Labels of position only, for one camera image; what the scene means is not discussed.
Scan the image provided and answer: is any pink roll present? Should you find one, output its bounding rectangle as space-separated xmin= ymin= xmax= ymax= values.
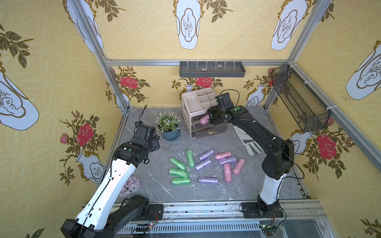
xmin=199 ymin=115 xmax=210 ymax=125
xmin=214 ymin=151 xmax=232 ymax=160

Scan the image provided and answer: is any beige drawer organizer cabinet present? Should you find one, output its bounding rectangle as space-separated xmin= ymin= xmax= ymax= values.
xmin=182 ymin=87 xmax=217 ymax=138

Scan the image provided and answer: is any transparent top drawer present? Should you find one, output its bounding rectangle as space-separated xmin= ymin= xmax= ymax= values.
xmin=191 ymin=114 xmax=227 ymax=139

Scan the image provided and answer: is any pink roll diagonal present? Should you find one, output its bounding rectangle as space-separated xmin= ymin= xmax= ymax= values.
xmin=232 ymin=159 xmax=246 ymax=176

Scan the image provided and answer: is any pink roll vertical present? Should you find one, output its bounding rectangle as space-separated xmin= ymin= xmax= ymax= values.
xmin=223 ymin=163 xmax=232 ymax=183

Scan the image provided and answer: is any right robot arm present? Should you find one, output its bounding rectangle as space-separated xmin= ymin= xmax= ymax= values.
xmin=208 ymin=93 xmax=294 ymax=213

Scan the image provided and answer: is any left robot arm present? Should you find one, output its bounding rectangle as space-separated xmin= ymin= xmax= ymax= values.
xmin=61 ymin=122 xmax=160 ymax=238

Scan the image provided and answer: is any potted green plant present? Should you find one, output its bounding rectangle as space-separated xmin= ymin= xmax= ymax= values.
xmin=155 ymin=112 xmax=182 ymax=141

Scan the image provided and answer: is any green roll upper left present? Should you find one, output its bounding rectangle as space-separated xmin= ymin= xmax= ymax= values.
xmin=169 ymin=157 xmax=187 ymax=170

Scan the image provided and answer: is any purple artificial flower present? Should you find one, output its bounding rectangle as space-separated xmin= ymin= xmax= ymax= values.
xmin=119 ymin=177 xmax=140 ymax=198

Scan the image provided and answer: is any pink roll top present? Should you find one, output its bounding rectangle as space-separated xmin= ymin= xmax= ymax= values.
xmin=214 ymin=151 xmax=232 ymax=160

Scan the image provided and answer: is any white work glove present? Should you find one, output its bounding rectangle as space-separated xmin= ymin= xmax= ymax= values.
xmin=233 ymin=126 xmax=264 ymax=156

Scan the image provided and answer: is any green roll upright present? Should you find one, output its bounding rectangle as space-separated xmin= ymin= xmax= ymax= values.
xmin=186 ymin=149 xmax=195 ymax=168

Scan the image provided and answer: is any purple roll right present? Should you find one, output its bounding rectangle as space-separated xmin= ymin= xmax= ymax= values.
xmin=219 ymin=156 xmax=237 ymax=166

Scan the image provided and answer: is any purple roll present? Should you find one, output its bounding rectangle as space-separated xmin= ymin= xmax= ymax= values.
xmin=219 ymin=156 xmax=237 ymax=166
xmin=198 ymin=176 xmax=218 ymax=185
xmin=198 ymin=149 xmax=214 ymax=161
xmin=195 ymin=159 xmax=211 ymax=171

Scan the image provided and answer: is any green roll middle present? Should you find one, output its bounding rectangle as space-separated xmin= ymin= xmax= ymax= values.
xmin=169 ymin=168 xmax=189 ymax=178

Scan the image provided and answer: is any purple roll top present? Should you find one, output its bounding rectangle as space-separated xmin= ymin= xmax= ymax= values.
xmin=198 ymin=149 xmax=214 ymax=161

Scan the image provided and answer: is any green roll bottom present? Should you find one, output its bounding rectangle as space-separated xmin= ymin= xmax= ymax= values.
xmin=172 ymin=178 xmax=191 ymax=185

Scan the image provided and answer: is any purple roll middle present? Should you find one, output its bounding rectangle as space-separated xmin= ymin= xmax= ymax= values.
xmin=195 ymin=159 xmax=211 ymax=171

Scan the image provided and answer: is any purple roll bottom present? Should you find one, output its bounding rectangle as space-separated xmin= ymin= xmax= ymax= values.
xmin=198 ymin=176 xmax=218 ymax=185

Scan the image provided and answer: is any grey wall shelf tray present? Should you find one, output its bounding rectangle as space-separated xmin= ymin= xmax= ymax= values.
xmin=179 ymin=60 xmax=246 ymax=78

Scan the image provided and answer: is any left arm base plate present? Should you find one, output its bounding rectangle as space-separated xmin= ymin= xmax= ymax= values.
xmin=133 ymin=204 xmax=164 ymax=222

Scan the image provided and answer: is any black wire mesh basket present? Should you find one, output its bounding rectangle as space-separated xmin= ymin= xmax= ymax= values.
xmin=270 ymin=65 xmax=331 ymax=132

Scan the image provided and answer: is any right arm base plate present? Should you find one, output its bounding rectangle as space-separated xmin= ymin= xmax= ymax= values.
xmin=240 ymin=200 xmax=284 ymax=219

